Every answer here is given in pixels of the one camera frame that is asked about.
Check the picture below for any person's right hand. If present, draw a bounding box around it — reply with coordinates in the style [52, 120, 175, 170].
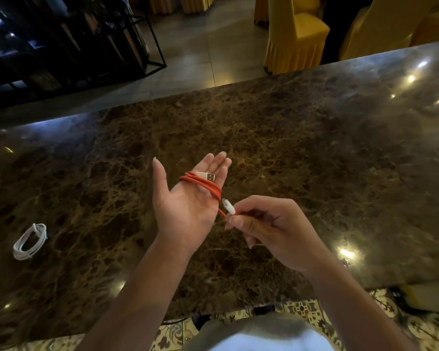
[225, 195, 332, 276]

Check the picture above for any person's left hand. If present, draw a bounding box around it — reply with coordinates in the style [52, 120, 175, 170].
[152, 151, 232, 254]

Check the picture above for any red charging cable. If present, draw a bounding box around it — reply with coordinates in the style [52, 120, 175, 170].
[179, 171, 239, 219]

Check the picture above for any white charging cable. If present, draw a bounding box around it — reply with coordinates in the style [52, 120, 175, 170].
[13, 222, 48, 261]

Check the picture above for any person's right forearm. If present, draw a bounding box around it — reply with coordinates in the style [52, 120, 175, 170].
[303, 252, 421, 351]

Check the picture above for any person's left forearm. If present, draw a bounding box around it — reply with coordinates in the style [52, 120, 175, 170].
[75, 235, 195, 351]

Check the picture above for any person's white shirt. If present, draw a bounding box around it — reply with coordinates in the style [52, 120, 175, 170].
[208, 328, 336, 351]

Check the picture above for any black and yellow device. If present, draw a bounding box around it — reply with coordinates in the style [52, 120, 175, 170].
[389, 285, 421, 315]

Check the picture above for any yellow covered chair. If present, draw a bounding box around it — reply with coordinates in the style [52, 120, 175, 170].
[292, 0, 322, 17]
[146, 0, 175, 15]
[180, 0, 215, 14]
[263, 0, 331, 76]
[339, 0, 439, 62]
[253, 0, 270, 25]
[409, 10, 439, 47]

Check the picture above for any black metal shelf rack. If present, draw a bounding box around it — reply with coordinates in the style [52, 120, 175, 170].
[0, 0, 167, 112]

